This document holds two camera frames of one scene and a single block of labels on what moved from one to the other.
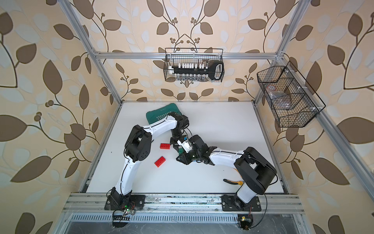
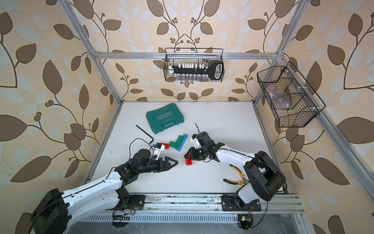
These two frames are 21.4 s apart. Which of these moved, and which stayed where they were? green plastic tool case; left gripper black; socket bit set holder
Moved: left gripper black
Stayed: socket bit set holder; green plastic tool case
